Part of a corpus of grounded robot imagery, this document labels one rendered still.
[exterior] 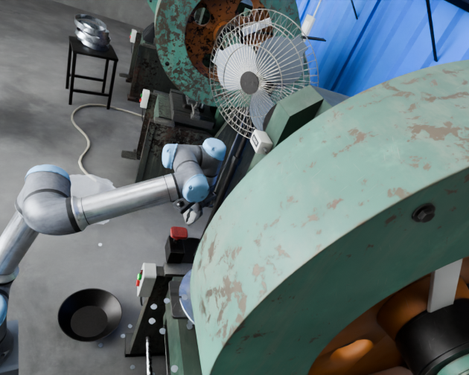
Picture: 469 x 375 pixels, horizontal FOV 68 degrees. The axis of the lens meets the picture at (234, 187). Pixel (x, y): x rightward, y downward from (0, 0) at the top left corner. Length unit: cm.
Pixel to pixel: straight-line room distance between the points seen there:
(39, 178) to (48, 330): 108
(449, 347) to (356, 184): 34
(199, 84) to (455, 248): 186
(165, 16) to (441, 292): 179
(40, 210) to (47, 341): 108
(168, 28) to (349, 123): 169
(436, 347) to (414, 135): 35
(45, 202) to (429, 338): 87
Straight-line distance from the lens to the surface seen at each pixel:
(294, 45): 152
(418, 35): 256
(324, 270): 39
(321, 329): 50
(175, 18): 205
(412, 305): 67
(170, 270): 144
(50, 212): 97
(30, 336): 200
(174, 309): 117
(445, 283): 60
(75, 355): 194
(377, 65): 273
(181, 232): 143
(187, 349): 127
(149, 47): 408
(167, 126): 249
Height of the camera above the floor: 172
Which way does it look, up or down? 32 degrees down
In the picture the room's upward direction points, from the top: 23 degrees clockwise
